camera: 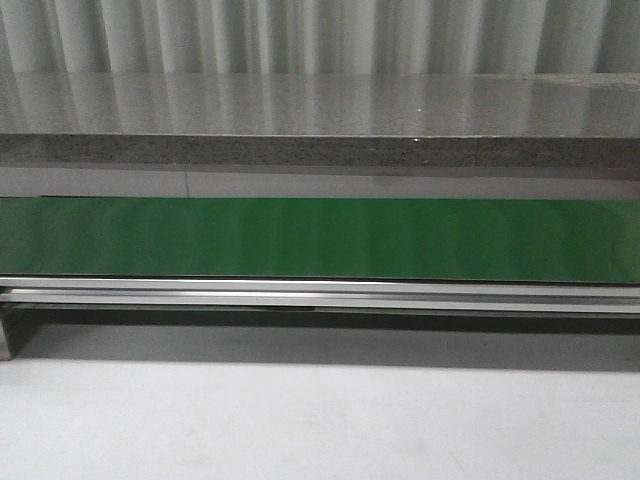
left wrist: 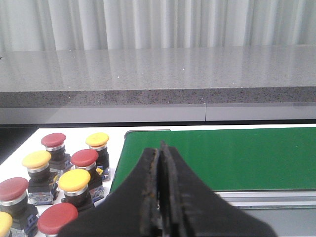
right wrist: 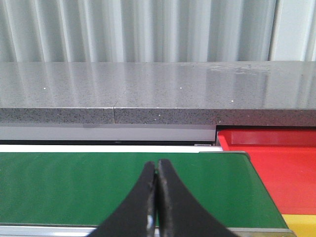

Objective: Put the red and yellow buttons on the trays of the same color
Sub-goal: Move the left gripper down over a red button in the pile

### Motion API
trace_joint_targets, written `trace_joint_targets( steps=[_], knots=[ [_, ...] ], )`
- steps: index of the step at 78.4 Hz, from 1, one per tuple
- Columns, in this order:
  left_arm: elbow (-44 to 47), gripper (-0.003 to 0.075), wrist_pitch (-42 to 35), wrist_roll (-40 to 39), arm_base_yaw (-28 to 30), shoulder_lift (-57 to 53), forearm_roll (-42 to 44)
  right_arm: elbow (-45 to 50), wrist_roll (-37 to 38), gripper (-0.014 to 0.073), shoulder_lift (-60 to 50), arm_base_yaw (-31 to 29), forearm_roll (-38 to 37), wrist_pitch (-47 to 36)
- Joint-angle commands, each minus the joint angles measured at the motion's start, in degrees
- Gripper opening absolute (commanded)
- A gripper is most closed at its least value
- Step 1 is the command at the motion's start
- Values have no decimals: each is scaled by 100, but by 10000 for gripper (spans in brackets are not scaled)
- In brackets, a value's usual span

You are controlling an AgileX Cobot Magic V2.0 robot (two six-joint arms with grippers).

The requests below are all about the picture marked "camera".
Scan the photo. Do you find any white pleated curtain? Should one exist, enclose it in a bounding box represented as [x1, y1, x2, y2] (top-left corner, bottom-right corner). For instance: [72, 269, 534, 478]
[1, 1, 639, 74]

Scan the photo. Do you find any grey granite ledge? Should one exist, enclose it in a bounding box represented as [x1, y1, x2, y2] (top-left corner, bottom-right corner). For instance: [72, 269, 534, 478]
[1, 72, 639, 176]

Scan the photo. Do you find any aluminium conveyor frame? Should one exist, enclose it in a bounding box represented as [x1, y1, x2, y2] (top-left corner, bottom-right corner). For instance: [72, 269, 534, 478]
[1, 276, 639, 372]

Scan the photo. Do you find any green conveyor belt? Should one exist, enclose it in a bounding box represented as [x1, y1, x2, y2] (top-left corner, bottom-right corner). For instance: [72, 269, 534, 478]
[1, 197, 639, 284]

